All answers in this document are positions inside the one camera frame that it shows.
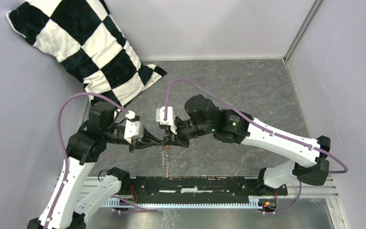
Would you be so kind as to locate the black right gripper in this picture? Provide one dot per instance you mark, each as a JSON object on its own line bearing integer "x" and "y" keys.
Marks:
{"x": 177, "y": 139}

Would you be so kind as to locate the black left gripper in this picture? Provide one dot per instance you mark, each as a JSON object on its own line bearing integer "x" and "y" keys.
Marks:
{"x": 145, "y": 141}

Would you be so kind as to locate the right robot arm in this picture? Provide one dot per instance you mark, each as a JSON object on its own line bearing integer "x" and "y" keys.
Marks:
{"x": 306, "y": 163}

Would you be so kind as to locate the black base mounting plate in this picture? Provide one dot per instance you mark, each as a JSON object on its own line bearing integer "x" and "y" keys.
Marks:
{"x": 196, "y": 190}

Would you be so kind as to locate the black white checkered pillow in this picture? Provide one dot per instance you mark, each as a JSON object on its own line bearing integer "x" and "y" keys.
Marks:
{"x": 85, "y": 39}

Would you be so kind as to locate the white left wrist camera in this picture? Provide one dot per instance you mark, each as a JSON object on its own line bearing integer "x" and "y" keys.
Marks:
{"x": 134, "y": 129}

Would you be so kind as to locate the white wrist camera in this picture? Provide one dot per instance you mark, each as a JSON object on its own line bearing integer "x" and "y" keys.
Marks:
{"x": 134, "y": 129}
{"x": 164, "y": 116}

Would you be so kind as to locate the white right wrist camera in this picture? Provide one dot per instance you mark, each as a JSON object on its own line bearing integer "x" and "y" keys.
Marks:
{"x": 164, "y": 116}

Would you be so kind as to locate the aluminium rail frame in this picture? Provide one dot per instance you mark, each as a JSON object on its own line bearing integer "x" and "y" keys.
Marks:
{"x": 328, "y": 190}

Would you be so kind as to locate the white toothed cable duct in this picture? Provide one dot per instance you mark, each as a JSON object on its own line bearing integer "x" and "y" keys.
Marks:
{"x": 251, "y": 203}

